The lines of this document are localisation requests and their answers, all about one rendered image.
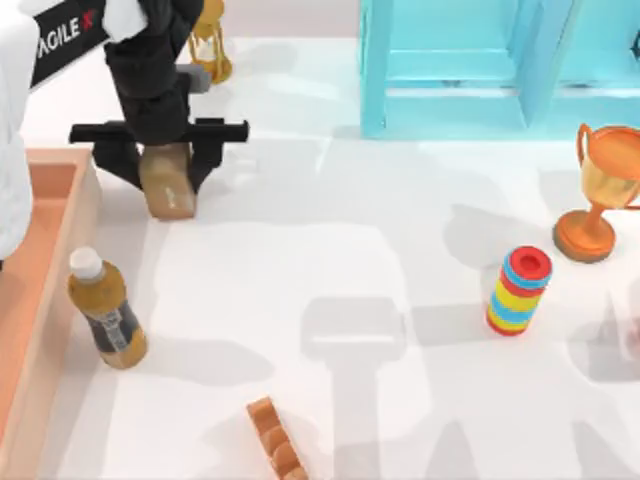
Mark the golden trophy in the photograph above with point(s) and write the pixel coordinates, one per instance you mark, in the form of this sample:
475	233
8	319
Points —
212	47

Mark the orange brown bread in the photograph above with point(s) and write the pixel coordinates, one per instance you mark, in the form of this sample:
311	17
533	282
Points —
277	442

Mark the light blue rack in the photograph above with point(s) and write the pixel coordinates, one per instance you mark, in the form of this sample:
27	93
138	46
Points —
450	70

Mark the stack of coloured rings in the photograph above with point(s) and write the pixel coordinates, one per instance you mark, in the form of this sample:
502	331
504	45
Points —
519	292

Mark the orange trophy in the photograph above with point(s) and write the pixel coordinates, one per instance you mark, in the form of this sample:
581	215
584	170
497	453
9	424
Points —
602	190

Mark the brown bottle with white cap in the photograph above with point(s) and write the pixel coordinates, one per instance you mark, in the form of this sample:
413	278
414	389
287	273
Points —
107	315

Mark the pale grey rounded box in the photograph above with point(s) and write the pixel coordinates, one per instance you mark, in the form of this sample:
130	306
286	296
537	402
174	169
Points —
196	79

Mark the shallow salmon box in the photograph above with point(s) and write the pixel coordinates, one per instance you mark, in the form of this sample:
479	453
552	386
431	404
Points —
47	280

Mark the tan brown block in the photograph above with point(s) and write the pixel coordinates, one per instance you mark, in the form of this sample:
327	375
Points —
166	185

